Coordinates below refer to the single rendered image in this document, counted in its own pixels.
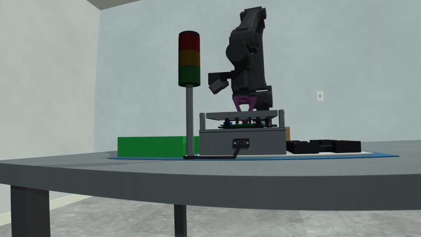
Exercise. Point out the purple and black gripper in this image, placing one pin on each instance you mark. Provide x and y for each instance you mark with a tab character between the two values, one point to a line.
245	94

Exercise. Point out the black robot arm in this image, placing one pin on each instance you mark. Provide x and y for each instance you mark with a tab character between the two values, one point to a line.
245	51

